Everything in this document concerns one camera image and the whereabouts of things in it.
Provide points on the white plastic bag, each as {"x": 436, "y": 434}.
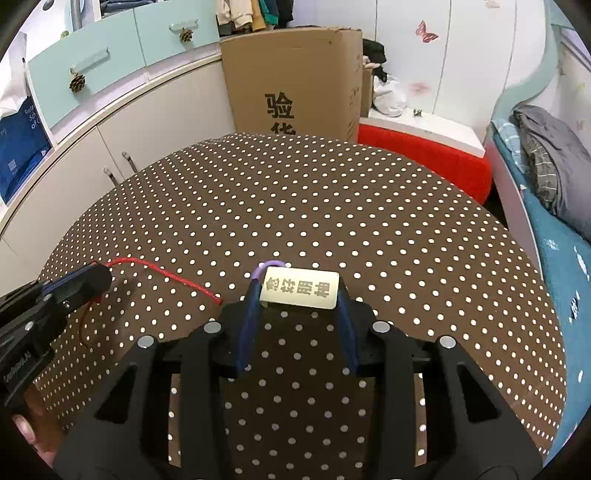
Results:
{"x": 389, "y": 98}

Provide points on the person's hand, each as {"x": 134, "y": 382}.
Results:
{"x": 39, "y": 426}

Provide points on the mint green drawer cabinet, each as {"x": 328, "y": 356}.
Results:
{"x": 155, "y": 36}

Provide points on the teal quilted bed cover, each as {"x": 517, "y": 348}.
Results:
{"x": 562, "y": 257}

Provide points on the pine cone ornament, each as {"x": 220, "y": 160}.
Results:
{"x": 77, "y": 83}

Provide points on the grey folded blanket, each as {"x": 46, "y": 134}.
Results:
{"x": 559, "y": 166}

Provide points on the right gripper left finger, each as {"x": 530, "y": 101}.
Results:
{"x": 159, "y": 414}

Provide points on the cream cupboard with handles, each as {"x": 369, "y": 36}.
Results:
{"x": 175, "y": 110}

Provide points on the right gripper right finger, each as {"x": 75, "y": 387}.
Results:
{"x": 435, "y": 413}

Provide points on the cream rectangular tag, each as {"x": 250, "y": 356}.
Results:
{"x": 314, "y": 289}

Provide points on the hanging clothes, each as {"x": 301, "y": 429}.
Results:
{"x": 244, "y": 16}

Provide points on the red upholstered bench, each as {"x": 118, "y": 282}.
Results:
{"x": 471, "y": 174}

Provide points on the pink butterfly wall sticker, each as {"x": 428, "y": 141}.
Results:
{"x": 423, "y": 32}

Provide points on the brown polka dot tablecloth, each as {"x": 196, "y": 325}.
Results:
{"x": 422, "y": 253}

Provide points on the white wardrobe doors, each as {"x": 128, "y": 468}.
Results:
{"x": 461, "y": 75}

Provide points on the mint green bed headboard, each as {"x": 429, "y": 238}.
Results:
{"x": 549, "y": 66}

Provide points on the large cardboard box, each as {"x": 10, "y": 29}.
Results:
{"x": 296, "y": 81}

